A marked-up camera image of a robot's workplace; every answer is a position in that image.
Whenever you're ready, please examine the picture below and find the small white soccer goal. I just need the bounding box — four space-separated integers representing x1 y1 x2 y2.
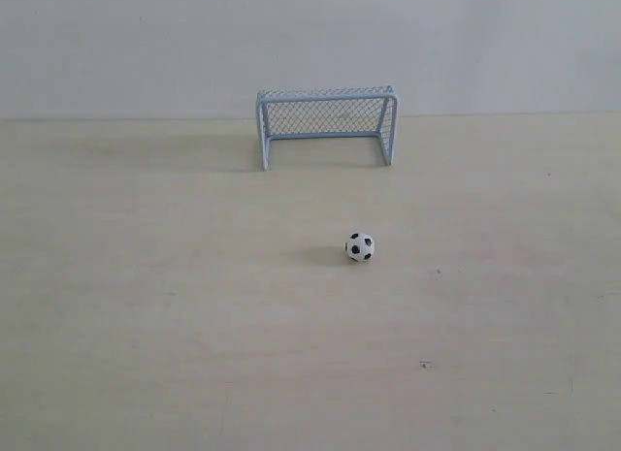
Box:
255 85 399 170

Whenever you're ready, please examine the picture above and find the black and white soccer ball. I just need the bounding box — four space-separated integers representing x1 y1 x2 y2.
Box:
344 232 376 262

